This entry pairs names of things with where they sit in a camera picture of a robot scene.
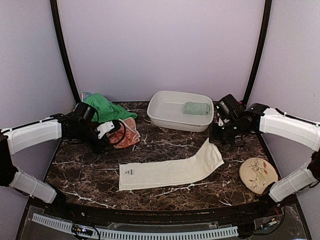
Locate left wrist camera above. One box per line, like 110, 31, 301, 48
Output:
96, 120, 121, 139

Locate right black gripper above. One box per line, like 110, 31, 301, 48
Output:
209, 118, 243, 146

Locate left black frame post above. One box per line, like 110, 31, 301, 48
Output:
49, 0, 81, 103

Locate bright green towel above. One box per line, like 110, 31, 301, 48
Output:
83, 93, 138, 123

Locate right black frame post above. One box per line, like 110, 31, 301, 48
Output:
242, 0, 273, 106

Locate mint green panda towel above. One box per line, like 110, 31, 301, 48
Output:
182, 102, 211, 116

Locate cream white towel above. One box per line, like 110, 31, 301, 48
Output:
118, 139, 224, 191

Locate light blue cloth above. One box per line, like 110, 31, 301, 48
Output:
81, 91, 93, 102

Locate black frame post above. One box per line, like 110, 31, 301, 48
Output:
242, 0, 273, 106
49, 0, 81, 103

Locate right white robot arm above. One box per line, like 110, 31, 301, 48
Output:
209, 102, 320, 217

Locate black front rail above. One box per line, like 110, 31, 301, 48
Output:
20, 185, 300, 225

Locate round floral coaster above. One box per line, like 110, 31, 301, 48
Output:
239, 157, 279, 195

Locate orange patterned towel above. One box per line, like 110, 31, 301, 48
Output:
108, 117, 141, 149

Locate white plastic basin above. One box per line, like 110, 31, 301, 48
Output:
147, 90, 214, 132

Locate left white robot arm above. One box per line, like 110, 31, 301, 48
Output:
0, 102, 119, 218

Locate white slotted cable duct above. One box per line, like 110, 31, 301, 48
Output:
31, 213, 239, 240

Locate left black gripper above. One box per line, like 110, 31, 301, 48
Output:
71, 123, 114, 155

